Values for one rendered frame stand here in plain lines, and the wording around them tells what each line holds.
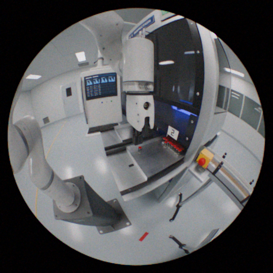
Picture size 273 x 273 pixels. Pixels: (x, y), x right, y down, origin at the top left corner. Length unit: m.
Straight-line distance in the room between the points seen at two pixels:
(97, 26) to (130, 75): 0.17
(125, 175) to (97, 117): 0.89
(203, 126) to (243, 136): 4.79
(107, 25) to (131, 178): 0.57
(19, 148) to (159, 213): 1.36
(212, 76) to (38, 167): 0.72
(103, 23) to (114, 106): 1.02
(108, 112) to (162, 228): 1.68
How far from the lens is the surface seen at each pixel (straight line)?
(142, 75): 0.21
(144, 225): 1.28
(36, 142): 0.37
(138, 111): 0.21
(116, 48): 0.33
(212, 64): 0.45
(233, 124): 5.04
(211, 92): 0.42
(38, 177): 0.36
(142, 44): 0.24
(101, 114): 1.16
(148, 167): 0.49
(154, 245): 1.35
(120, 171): 0.48
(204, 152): 0.48
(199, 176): 0.57
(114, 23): 0.26
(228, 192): 0.70
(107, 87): 1.11
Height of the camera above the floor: 1.27
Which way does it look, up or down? 33 degrees down
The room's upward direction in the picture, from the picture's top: straight up
